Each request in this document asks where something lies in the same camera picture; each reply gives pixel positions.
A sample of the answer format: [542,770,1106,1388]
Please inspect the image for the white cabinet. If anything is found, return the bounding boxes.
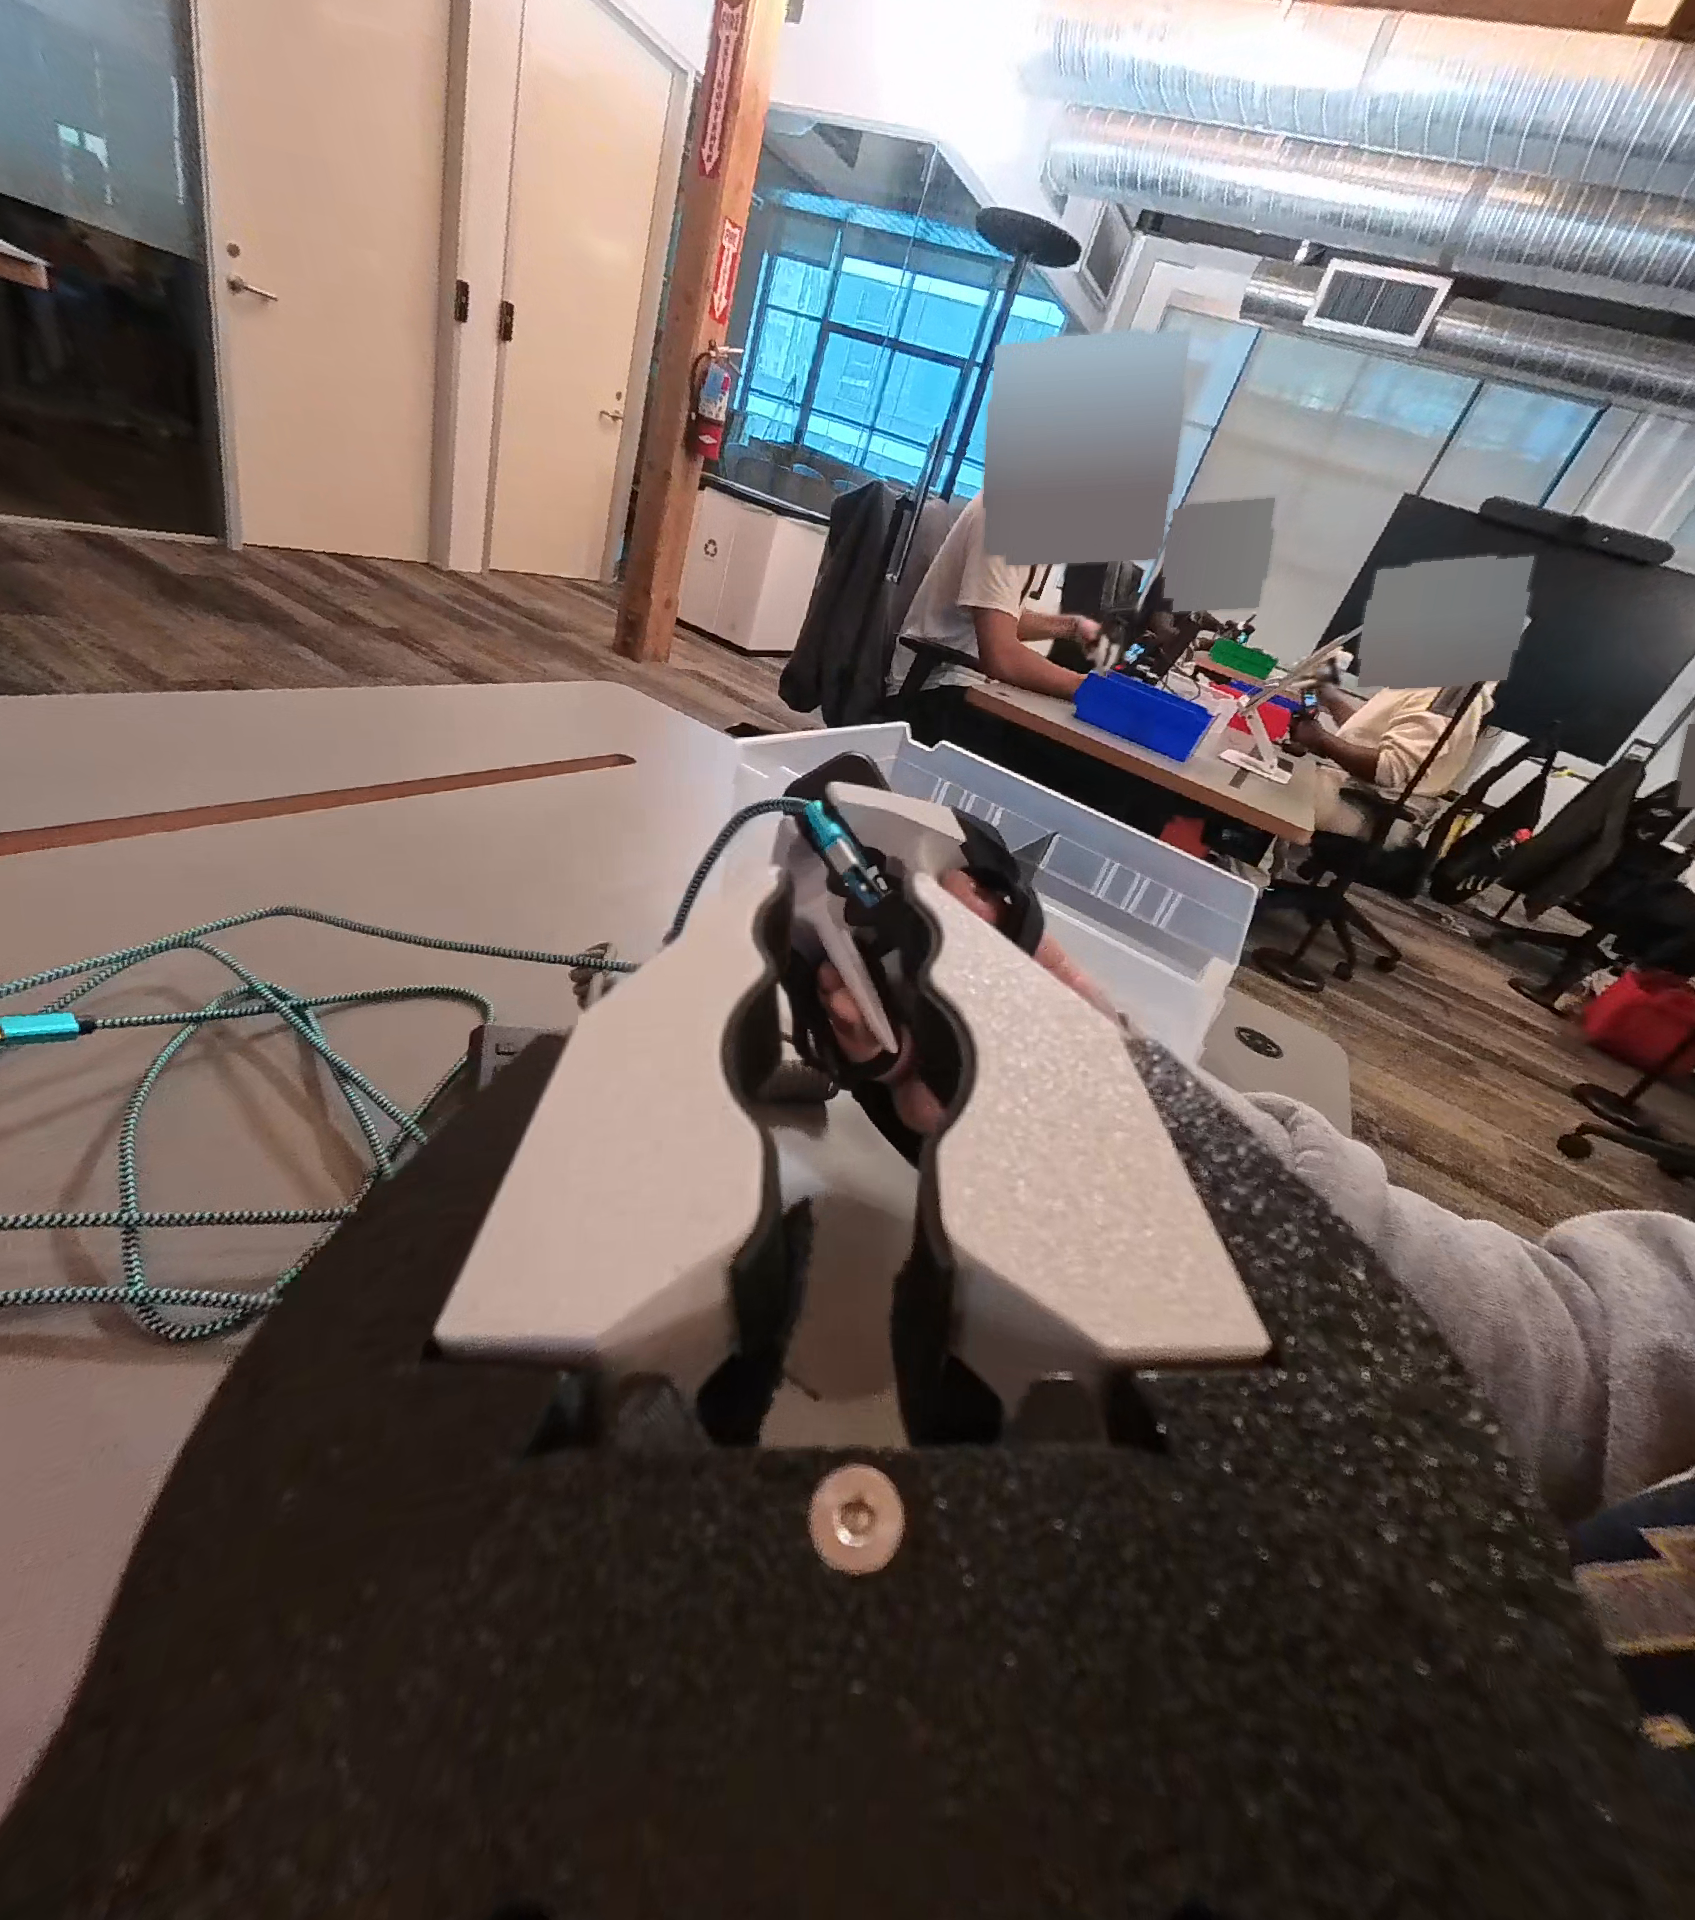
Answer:
[674,487,834,654]

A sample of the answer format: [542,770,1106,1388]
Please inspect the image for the dark jacket on chair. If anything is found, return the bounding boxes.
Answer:
[782,481,940,731]
[1514,756,1695,985]

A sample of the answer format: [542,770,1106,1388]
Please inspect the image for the wooden post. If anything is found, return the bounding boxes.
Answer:
[614,0,790,662]

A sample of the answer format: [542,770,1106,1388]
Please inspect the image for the blue plastic bin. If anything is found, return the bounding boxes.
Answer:
[1076,670,1222,761]

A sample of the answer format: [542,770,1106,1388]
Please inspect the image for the red bag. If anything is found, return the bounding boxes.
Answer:
[1582,966,1695,1074]

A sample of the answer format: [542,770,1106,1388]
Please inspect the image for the large black screen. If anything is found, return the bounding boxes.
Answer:
[1328,493,1695,768]

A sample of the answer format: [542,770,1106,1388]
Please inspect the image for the person's right hand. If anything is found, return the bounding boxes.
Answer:
[934,875,1134,1040]

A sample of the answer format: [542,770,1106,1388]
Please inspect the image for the black floor lamp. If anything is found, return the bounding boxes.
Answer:
[922,206,1082,499]

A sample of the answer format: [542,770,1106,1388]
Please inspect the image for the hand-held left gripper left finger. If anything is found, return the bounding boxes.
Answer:
[434,883,792,1390]

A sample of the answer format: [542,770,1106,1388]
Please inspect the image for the person's right forearm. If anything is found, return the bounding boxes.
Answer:
[1208,1081,1695,1519]

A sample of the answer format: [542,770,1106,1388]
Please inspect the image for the wooden office desk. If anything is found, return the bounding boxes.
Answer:
[968,674,1322,842]

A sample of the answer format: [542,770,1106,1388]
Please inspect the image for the white vent grille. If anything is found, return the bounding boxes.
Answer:
[1304,258,1456,345]

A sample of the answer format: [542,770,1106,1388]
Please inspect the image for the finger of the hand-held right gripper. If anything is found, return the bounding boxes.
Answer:
[788,896,904,1056]
[784,756,970,891]

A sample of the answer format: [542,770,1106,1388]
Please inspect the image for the clear plastic bin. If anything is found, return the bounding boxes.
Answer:
[730,720,1262,1061]

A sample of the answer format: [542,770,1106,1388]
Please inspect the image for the silver ventilation duct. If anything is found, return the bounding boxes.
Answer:
[1034,15,1695,310]
[1242,252,1695,441]

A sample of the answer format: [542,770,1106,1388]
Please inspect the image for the teal braided usb cable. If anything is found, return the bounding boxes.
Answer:
[0,799,886,1344]

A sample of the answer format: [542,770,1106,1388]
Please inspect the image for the white door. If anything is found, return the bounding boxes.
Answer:
[195,0,452,551]
[488,0,692,581]

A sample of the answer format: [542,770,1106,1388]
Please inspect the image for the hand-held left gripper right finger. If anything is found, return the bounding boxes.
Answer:
[904,871,1274,1381]

